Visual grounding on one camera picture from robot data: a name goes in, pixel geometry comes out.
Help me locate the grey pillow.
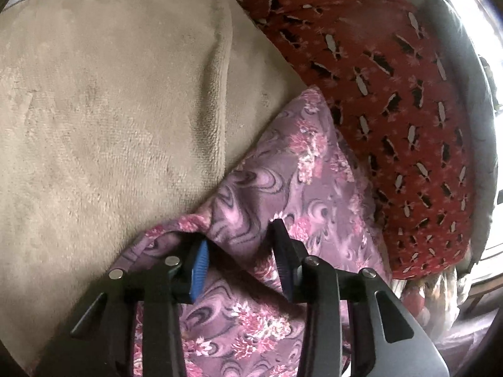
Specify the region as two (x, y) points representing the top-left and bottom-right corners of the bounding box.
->
(417, 0), (498, 276)

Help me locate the red patterned long pillow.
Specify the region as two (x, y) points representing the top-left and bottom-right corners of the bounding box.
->
(232, 0), (473, 280)

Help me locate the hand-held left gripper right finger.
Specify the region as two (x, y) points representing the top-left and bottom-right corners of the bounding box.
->
(271, 218), (451, 377)

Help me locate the window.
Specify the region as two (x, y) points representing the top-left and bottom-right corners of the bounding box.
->
(448, 0), (503, 283)

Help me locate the beige fleece blanket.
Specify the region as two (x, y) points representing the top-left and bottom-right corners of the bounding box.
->
(0, 0), (308, 370)

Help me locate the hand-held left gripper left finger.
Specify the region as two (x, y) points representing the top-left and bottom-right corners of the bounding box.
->
(35, 239), (209, 377)

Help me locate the clear plastic bag with doll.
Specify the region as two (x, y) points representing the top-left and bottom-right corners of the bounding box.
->
(393, 265), (474, 336)

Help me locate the purple floral garment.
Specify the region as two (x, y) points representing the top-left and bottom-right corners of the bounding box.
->
(118, 86), (394, 377)

